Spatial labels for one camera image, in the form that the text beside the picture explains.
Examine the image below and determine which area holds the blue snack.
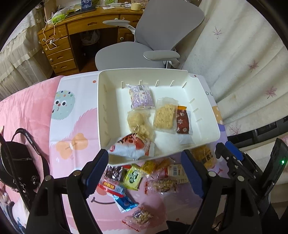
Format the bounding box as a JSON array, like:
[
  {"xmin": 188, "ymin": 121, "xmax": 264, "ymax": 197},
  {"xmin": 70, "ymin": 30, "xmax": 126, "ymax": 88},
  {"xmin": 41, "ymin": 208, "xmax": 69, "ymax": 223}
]
[{"xmin": 112, "ymin": 195, "xmax": 138, "ymax": 213}]

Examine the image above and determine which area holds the red sausage stick packet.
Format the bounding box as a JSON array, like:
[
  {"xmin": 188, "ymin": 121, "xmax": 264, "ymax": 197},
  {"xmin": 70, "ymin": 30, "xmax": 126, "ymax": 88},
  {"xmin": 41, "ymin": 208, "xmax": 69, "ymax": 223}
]
[{"xmin": 97, "ymin": 179, "xmax": 126, "ymax": 197}]

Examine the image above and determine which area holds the clear bag of yellow snacks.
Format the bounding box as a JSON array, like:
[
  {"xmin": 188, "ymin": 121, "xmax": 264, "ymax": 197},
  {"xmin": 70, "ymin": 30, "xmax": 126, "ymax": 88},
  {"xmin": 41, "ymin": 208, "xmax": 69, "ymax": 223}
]
[{"xmin": 127, "ymin": 109, "xmax": 155, "ymax": 141}]

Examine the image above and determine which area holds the cartoon monster tablecloth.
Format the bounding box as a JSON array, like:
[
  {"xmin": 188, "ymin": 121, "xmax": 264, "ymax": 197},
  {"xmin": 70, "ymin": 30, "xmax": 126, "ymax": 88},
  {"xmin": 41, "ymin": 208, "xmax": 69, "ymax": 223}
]
[{"xmin": 49, "ymin": 69, "xmax": 228, "ymax": 233}]

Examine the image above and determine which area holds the wooden desk with drawers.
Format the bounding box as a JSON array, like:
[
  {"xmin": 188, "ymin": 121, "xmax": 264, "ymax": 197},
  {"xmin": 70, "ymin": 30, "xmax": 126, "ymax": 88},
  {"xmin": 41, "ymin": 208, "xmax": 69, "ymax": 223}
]
[{"xmin": 38, "ymin": 7, "xmax": 143, "ymax": 75}]

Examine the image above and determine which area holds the blue paper gift bag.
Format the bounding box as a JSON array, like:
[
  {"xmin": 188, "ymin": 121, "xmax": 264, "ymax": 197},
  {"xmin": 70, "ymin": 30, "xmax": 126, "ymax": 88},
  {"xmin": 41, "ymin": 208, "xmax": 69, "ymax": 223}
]
[{"xmin": 80, "ymin": 0, "xmax": 95, "ymax": 11}]

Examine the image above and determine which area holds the white plastic storage bin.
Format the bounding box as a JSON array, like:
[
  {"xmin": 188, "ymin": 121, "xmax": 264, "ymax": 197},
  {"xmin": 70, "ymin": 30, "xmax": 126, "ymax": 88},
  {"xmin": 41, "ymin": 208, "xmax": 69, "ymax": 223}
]
[{"xmin": 98, "ymin": 68, "xmax": 221, "ymax": 166}]

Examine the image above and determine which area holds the clear bag of rice crackers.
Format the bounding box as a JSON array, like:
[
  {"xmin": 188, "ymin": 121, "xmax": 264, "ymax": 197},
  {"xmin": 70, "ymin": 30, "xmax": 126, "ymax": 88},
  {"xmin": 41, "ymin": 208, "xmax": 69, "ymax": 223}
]
[{"xmin": 153, "ymin": 97, "xmax": 178, "ymax": 134}]

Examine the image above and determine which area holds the purple snack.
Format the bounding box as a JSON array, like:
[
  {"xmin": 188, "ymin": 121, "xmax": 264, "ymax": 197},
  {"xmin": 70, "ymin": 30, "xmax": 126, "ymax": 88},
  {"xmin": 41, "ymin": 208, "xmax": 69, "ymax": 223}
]
[{"xmin": 127, "ymin": 84, "xmax": 155, "ymax": 110}]

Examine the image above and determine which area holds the peanut snack clear packet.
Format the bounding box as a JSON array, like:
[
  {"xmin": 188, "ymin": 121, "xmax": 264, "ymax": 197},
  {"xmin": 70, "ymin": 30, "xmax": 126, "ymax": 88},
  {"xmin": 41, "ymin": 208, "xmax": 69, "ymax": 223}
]
[{"xmin": 124, "ymin": 208, "xmax": 154, "ymax": 226}]

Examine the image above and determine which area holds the grey office chair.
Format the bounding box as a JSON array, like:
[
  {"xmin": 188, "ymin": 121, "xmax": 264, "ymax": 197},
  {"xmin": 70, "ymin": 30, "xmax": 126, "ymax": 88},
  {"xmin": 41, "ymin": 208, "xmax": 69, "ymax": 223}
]
[{"xmin": 95, "ymin": 1, "xmax": 204, "ymax": 71}]

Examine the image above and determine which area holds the pink bed blanket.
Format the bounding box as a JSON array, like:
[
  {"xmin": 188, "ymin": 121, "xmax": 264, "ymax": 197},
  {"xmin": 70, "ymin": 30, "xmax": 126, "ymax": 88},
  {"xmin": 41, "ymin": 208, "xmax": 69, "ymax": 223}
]
[{"xmin": 0, "ymin": 75, "xmax": 66, "ymax": 234}]

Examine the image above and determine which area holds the dark red snack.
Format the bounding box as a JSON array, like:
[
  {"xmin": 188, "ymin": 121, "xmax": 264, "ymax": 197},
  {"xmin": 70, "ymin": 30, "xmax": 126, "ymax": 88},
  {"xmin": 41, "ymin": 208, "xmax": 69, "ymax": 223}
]
[{"xmin": 176, "ymin": 106, "xmax": 193, "ymax": 134}]

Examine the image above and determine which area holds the green snack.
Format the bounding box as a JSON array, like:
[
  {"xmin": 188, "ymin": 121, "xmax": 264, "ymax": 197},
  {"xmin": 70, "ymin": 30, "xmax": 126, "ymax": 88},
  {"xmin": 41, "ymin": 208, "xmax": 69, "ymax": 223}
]
[{"xmin": 123, "ymin": 164, "xmax": 143, "ymax": 191}]

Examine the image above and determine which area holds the black shoulder bag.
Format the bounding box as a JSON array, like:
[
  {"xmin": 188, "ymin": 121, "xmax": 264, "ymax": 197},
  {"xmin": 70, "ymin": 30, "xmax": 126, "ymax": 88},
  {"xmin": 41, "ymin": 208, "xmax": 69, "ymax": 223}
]
[{"xmin": 1, "ymin": 136, "xmax": 41, "ymax": 210}]

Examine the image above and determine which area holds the yellow snack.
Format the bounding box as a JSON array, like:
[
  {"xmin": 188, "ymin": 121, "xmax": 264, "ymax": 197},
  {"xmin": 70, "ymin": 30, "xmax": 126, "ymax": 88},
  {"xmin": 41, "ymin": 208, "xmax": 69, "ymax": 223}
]
[{"xmin": 140, "ymin": 160, "xmax": 158, "ymax": 175}]

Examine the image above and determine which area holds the nut bar clear wrapper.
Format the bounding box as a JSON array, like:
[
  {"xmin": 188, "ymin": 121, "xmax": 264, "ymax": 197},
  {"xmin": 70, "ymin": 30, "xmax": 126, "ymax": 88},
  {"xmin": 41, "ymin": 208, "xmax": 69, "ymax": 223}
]
[{"xmin": 145, "ymin": 177, "xmax": 178, "ymax": 195}]

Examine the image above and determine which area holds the floral white curtain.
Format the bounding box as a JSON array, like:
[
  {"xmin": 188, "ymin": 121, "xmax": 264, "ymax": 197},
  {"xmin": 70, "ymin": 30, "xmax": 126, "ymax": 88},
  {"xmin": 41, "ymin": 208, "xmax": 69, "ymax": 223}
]
[{"xmin": 177, "ymin": 1, "xmax": 287, "ymax": 136}]

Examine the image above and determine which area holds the white Lipo biscuit packet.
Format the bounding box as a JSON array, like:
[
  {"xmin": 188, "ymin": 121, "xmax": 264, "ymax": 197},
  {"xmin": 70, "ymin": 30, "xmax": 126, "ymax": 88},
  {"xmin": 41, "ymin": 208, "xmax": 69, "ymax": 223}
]
[{"xmin": 165, "ymin": 164, "xmax": 189, "ymax": 184}]

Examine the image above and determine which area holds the roll of masking tape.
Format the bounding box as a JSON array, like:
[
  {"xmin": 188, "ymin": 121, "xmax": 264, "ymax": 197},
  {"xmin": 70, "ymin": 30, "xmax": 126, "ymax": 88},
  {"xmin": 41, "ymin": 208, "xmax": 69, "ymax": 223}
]
[{"xmin": 130, "ymin": 3, "xmax": 143, "ymax": 11}]

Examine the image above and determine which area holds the orange fried snack packet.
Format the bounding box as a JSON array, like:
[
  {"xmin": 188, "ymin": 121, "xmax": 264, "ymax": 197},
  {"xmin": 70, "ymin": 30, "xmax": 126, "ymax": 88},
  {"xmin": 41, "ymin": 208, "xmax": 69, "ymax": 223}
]
[{"xmin": 190, "ymin": 145, "xmax": 217, "ymax": 169}]

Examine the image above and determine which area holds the red white snack packet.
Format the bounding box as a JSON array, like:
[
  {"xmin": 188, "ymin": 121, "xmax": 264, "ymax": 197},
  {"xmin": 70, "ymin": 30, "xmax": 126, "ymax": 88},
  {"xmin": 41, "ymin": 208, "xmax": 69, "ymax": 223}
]
[{"xmin": 107, "ymin": 133, "xmax": 155, "ymax": 160}]

